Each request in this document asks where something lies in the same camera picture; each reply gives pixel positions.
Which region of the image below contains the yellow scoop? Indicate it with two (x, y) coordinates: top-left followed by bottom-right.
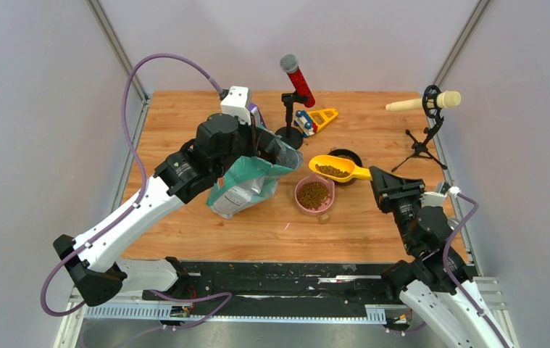
(309, 155), (372, 183)

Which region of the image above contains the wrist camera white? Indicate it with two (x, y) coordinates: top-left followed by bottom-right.
(421, 181), (461, 207)
(220, 86), (254, 125)

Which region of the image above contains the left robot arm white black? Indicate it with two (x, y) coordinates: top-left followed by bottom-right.
(54, 113), (285, 307)

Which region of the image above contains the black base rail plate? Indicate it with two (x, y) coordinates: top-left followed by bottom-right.
(136, 257), (409, 318)

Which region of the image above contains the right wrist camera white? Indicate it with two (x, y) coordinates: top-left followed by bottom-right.
(421, 181), (461, 207)

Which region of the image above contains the brown pet food kibble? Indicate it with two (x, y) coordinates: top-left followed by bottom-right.
(295, 162), (351, 214)

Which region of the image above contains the yellow orange toy triangle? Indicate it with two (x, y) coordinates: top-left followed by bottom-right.
(309, 108), (339, 133)

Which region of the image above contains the green pet food bag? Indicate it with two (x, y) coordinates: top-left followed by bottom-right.
(207, 136), (303, 219)

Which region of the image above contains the black pet bowl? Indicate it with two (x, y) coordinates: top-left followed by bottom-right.
(327, 148), (364, 187)

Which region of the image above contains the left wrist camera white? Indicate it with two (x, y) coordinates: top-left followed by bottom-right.
(220, 86), (254, 125)

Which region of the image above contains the purple metronome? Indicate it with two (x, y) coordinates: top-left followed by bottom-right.
(249, 103), (267, 128)

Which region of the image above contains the pink cat-ear pet bowl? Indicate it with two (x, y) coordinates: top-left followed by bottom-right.
(293, 173), (335, 217)

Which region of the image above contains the blue white toy car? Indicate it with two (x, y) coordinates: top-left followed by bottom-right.
(293, 110), (317, 138)

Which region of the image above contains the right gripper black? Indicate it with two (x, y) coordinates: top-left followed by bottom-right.
(366, 167), (422, 252)

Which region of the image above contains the small wooden block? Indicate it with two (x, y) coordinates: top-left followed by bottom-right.
(317, 214), (330, 224)

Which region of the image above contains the black round-base mic stand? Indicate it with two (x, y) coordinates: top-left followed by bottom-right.
(275, 92), (308, 150)

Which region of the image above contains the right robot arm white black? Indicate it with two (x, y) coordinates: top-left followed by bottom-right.
(369, 166), (514, 347)

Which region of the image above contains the cream microphone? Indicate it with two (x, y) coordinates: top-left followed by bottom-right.
(385, 91), (462, 112)

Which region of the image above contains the red glitter microphone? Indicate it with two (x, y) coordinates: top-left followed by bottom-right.
(280, 54), (315, 108)

